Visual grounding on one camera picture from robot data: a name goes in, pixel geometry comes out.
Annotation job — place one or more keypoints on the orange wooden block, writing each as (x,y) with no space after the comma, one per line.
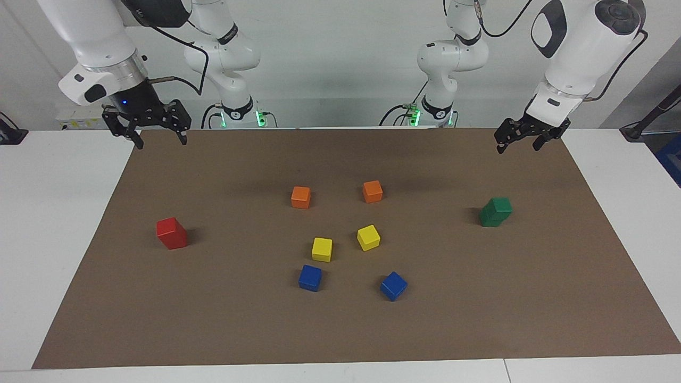
(300,197)
(372,191)

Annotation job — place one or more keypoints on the brown table mat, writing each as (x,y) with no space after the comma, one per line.
(479,298)

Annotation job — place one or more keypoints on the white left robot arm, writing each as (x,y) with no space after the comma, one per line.
(574,53)

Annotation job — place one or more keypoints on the white box with yellow labels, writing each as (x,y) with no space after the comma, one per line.
(80,123)

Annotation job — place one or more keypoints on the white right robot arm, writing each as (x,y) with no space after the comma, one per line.
(90,32)

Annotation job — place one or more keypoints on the blue wooden block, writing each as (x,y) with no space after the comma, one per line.
(310,277)
(393,285)

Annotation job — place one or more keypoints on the green wooden block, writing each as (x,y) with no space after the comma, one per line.
(500,205)
(489,220)

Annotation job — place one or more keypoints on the black tripod leg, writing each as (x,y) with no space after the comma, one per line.
(636,130)

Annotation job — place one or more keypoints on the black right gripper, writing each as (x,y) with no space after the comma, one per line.
(135,101)

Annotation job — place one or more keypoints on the yellow wooden block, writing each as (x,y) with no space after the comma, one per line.
(322,249)
(368,237)

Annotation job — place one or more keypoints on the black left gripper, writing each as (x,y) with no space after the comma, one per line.
(545,127)

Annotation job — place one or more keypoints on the black stand foot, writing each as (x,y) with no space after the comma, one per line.
(10,135)

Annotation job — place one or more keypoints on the blue crate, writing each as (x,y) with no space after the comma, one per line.
(671,159)

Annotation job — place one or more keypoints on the red wooden block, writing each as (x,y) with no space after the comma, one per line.
(169,226)
(175,243)

